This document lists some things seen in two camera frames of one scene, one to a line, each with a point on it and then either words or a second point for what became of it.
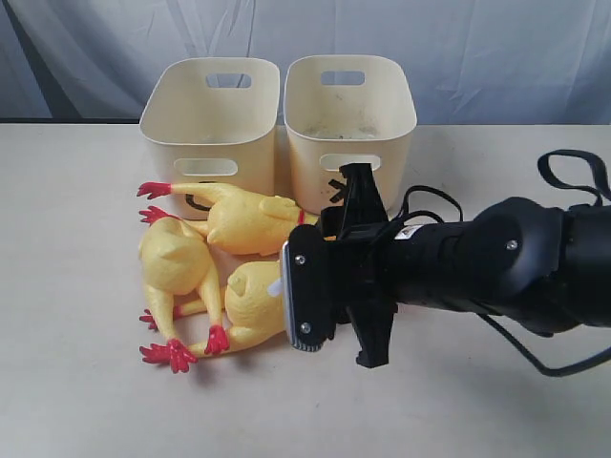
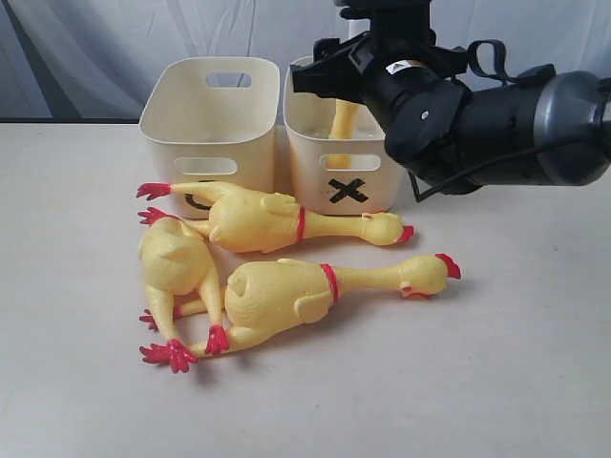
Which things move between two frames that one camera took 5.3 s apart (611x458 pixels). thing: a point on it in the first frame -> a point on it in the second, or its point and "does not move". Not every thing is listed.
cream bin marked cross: [342, 110] does not move
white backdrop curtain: [473, 61] does not move
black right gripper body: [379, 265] -> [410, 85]
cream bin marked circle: [211, 120] does not move
